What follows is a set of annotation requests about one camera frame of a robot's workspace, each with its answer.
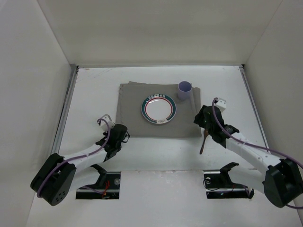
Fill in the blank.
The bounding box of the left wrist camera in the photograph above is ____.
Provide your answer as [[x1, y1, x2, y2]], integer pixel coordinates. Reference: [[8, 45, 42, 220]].
[[97, 114, 115, 131]]

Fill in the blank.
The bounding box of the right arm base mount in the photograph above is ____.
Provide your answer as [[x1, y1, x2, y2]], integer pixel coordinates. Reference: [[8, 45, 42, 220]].
[[203, 162, 255, 199]]

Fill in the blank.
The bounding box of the white plate green rim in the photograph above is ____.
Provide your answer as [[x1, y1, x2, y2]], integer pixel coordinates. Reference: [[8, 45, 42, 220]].
[[141, 94, 177, 124]]

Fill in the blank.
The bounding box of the purple plastic cup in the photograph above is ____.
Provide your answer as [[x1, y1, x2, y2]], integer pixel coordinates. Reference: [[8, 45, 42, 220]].
[[177, 81, 192, 100]]

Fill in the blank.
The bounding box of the left aluminium table rail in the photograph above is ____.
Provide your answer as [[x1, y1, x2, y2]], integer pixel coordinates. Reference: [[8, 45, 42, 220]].
[[50, 64, 79, 155]]

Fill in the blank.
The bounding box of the aluminium table rail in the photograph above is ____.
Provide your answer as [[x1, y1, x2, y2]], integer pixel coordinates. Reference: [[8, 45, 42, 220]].
[[50, 64, 79, 155], [239, 65, 268, 147]]

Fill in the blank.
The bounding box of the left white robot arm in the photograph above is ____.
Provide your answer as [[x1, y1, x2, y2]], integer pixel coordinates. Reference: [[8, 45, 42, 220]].
[[30, 123, 130, 206]]

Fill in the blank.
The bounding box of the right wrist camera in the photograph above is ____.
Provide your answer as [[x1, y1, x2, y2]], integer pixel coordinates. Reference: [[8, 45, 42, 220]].
[[214, 98, 227, 113]]

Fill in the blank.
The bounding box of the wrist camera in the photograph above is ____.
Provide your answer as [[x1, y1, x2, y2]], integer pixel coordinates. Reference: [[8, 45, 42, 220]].
[[214, 98, 227, 113], [97, 114, 115, 131]]

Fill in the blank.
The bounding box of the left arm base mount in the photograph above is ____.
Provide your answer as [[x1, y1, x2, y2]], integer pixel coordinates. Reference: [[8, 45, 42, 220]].
[[75, 164, 121, 200]]

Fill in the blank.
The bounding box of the right aluminium table rail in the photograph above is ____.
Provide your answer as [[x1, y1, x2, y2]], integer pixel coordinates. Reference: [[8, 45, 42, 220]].
[[239, 65, 268, 147]]

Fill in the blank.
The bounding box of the grey cloth placemat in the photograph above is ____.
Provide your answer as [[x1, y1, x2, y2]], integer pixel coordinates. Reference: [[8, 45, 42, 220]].
[[116, 81, 202, 139]]

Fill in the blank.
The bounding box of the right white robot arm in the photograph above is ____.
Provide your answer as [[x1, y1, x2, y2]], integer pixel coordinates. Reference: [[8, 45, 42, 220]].
[[194, 105, 303, 208]]

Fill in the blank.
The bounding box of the brown wooden spoon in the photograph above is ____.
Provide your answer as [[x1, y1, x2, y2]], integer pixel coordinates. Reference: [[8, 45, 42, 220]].
[[199, 129, 209, 155]]

